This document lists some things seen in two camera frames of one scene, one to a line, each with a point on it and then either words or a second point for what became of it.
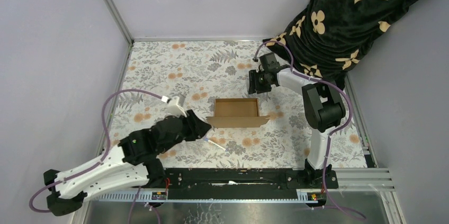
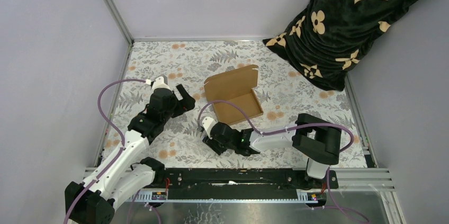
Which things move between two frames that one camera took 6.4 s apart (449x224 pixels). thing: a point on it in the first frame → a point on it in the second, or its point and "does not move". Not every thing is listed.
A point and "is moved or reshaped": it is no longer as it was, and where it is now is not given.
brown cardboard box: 239,113 is moved or reshaped
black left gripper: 198,128 → 187,102
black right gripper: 253,86 → 212,143
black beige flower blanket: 349,11 does not move
